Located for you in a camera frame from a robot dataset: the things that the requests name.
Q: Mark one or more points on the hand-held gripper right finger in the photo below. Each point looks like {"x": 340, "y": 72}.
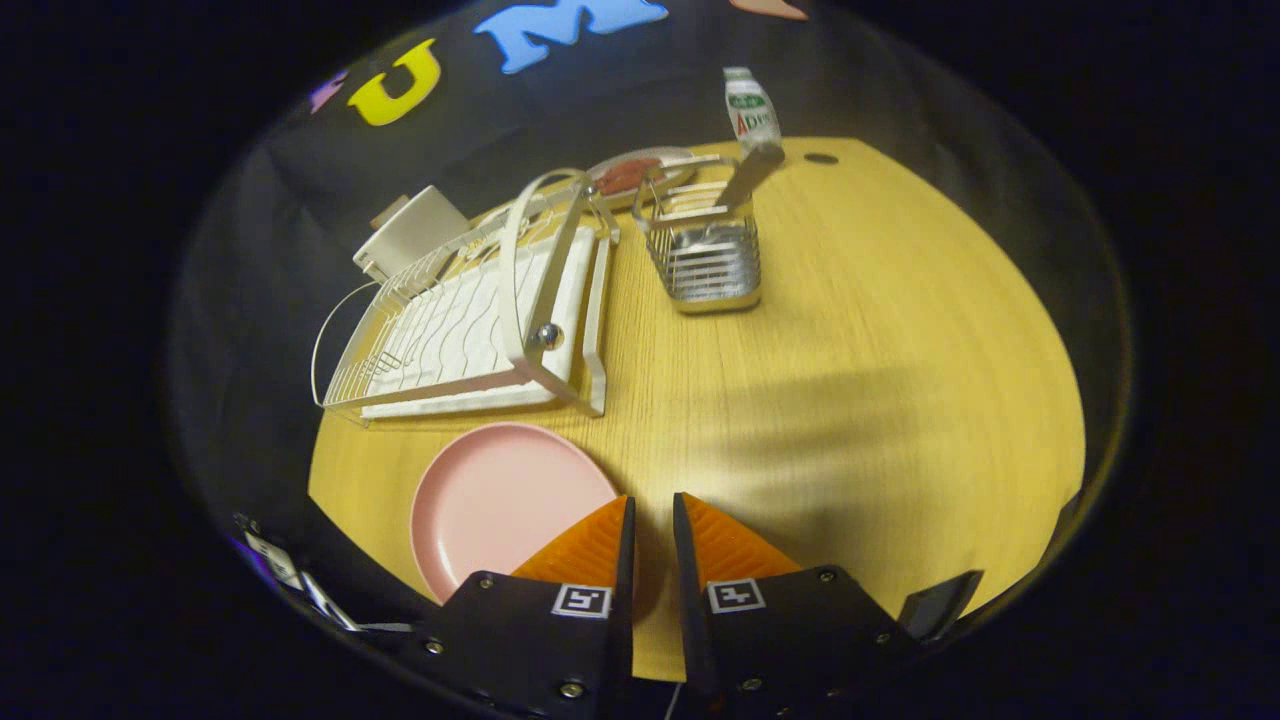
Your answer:
{"x": 688, "y": 600}

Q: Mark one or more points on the black backdrop cloth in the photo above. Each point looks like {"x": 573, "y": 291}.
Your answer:
{"x": 300, "y": 200}

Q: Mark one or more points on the metal spoon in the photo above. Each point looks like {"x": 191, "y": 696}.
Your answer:
{"x": 750, "y": 175}

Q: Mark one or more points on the white drink bottle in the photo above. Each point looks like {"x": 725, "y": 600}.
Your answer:
{"x": 752, "y": 110}

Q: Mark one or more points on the grey plate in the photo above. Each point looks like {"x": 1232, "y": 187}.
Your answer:
{"x": 678, "y": 168}

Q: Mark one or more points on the white printed cup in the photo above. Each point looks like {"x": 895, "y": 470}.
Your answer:
{"x": 272, "y": 560}

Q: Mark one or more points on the pink plate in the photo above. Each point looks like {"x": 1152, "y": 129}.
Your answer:
{"x": 500, "y": 500}

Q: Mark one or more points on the black table grommet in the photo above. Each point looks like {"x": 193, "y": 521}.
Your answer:
{"x": 821, "y": 158}

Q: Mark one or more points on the brown toast slice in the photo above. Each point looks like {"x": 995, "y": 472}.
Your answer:
{"x": 390, "y": 211}

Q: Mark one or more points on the white device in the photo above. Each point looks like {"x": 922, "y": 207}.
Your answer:
{"x": 330, "y": 603}

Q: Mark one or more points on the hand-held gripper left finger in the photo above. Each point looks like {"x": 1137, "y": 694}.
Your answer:
{"x": 622, "y": 600}

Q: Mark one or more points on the white toaster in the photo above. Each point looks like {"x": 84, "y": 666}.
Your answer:
{"x": 420, "y": 235}

